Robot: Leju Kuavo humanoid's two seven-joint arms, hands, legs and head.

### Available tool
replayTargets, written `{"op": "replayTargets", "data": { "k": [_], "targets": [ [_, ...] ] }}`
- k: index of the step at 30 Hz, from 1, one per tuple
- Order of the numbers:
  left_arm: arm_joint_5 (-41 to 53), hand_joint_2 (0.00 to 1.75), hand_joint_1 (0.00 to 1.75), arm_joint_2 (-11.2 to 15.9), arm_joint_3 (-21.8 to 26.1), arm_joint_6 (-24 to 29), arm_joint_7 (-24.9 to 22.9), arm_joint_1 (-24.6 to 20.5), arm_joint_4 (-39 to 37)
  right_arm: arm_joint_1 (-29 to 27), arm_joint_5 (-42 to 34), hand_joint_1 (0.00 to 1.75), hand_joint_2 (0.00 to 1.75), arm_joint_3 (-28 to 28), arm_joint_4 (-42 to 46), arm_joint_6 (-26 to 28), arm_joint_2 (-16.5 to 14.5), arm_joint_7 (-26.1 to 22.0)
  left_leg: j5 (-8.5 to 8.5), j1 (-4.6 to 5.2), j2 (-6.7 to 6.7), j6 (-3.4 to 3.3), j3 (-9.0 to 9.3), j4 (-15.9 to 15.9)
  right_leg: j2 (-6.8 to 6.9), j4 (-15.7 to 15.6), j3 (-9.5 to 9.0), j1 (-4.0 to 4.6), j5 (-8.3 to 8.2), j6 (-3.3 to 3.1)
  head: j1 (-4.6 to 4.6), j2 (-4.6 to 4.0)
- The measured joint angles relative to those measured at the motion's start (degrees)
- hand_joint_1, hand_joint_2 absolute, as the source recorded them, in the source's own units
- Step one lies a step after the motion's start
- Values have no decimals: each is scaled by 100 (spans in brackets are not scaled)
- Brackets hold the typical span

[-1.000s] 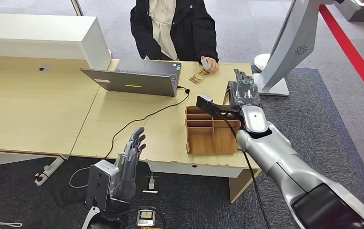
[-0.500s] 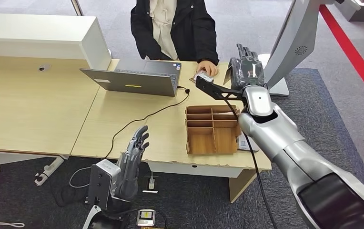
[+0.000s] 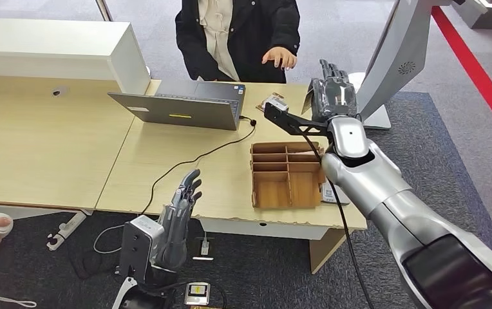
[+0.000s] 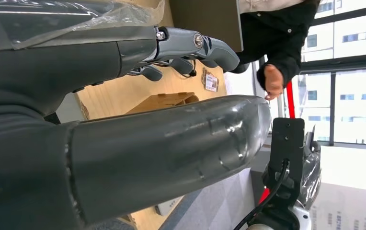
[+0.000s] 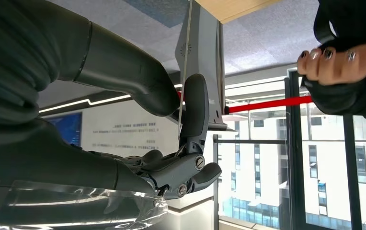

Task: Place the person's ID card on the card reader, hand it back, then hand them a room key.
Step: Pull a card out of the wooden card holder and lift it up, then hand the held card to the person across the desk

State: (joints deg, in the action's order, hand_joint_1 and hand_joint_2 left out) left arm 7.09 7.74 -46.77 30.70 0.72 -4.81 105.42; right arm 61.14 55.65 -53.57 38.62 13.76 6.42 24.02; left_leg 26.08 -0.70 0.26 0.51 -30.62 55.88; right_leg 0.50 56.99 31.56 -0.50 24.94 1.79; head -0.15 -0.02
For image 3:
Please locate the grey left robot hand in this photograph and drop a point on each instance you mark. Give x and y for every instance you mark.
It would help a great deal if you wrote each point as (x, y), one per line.
(175, 232)

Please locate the silver floor socket box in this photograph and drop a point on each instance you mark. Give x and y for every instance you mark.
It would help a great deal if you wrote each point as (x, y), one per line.
(198, 294)

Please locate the dark grey laptop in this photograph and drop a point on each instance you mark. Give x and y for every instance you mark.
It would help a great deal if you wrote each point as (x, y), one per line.
(177, 111)

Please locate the white counter box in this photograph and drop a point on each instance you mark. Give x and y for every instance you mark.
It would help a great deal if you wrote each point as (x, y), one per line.
(49, 51)

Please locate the grey kiosk screen stand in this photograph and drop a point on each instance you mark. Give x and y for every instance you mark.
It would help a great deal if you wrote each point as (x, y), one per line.
(399, 47)

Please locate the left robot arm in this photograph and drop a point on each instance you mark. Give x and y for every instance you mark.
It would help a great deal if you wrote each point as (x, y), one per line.
(121, 294)

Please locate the person's left hand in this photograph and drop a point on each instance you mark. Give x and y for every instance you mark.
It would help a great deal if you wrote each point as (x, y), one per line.
(282, 55)

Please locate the wooden card organiser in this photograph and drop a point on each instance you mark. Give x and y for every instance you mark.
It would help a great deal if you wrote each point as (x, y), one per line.
(271, 194)

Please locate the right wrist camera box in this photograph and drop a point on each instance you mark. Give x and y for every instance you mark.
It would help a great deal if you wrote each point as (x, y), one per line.
(276, 111)

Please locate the white power strip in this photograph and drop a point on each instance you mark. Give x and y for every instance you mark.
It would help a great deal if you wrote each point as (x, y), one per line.
(64, 232)

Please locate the metal pole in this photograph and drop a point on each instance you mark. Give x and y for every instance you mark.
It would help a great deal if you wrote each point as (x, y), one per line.
(104, 10)

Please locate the white card reader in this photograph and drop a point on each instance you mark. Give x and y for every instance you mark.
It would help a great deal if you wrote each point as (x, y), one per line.
(329, 194)

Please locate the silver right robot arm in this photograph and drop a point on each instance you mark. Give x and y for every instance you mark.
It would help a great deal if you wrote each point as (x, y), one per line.
(399, 200)

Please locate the floor socket plate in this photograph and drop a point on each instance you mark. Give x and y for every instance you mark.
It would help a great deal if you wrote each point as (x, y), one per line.
(195, 251)

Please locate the white round base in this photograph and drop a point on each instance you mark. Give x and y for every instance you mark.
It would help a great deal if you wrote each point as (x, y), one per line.
(359, 79)

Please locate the black camera bracket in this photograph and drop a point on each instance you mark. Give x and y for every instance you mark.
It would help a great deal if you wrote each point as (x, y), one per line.
(310, 126)

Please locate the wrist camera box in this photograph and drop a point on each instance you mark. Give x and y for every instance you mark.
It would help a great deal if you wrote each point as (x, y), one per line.
(137, 247)
(276, 111)

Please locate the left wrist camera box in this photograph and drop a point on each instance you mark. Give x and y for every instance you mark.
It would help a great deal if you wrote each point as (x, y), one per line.
(137, 247)

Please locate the person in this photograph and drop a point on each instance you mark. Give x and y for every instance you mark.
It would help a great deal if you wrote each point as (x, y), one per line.
(250, 34)

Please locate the black floor bag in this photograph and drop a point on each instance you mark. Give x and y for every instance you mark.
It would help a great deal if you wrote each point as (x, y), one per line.
(90, 264)

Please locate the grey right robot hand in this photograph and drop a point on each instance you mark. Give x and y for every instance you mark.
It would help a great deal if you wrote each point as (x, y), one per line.
(335, 96)

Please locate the white plug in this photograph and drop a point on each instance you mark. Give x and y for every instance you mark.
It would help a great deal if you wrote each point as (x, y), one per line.
(204, 246)

